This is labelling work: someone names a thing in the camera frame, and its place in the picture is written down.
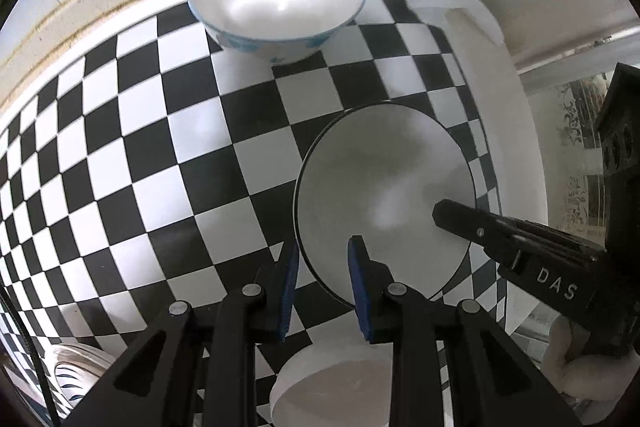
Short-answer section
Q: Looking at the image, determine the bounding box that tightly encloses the black and white checkered tablecloth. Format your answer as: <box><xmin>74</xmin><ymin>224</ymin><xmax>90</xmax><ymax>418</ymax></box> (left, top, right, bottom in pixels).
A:
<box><xmin>0</xmin><ymin>0</ymin><xmax>506</xmax><ymax>427</ymax></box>

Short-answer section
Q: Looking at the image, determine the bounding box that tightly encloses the small white bowl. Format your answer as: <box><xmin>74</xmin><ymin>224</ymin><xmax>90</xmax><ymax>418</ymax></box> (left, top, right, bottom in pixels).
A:
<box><xmin>269</xmin><ymin>339</ymin><xmax>396</xmax><ymax>427</ymax></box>

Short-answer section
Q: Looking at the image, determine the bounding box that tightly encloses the patterned glass sliding door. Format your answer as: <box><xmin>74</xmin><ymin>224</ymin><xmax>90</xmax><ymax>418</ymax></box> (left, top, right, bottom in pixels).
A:
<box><xmin>520</xmin><ymin>22</ymin><xmax>640</xmax><ymax>358</ymax></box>

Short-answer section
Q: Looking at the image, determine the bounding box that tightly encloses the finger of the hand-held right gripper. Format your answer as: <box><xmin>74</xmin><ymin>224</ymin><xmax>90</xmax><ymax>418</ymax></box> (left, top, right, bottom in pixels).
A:
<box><xmin>432</xmin><ymin>199</ymin><xmax>608</xmax><ymax>264</ymax></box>

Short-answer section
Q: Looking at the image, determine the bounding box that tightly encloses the person's right hand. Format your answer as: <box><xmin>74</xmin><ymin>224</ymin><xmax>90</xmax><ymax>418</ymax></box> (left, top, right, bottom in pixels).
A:
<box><xmin>542</xmin><ymin>319</ymin><xmax>640</xmax><ymax>415</ymax></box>

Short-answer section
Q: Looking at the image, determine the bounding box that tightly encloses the white bowl with dark rim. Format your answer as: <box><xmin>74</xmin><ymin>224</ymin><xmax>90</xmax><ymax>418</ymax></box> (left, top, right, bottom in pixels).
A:
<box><xmin>293</xmin><ymin>103</ymin><xmax>477</xmax><ymax>308</ymax></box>

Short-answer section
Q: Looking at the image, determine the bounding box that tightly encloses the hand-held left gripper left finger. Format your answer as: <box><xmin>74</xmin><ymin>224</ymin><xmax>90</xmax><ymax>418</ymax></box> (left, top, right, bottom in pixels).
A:
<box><xmin>60</xmin><ymin>239</ymin><xmax>301</xmax><ymax>427</ymax></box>

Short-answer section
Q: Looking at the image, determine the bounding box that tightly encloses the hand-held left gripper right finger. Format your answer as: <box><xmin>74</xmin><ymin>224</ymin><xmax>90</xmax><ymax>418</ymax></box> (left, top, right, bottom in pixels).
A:
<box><xmin>347</xmin><ymin>235</ymin><xmax>583</xmax><ymax>427</ymax></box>

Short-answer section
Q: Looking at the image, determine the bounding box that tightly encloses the white plate with dark stripes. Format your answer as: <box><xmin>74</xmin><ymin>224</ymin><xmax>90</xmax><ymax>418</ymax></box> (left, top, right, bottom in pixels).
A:
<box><xmin>47</xmin><ymin>354</ymin><xmax>108</xmax><ymax>413</ymax></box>

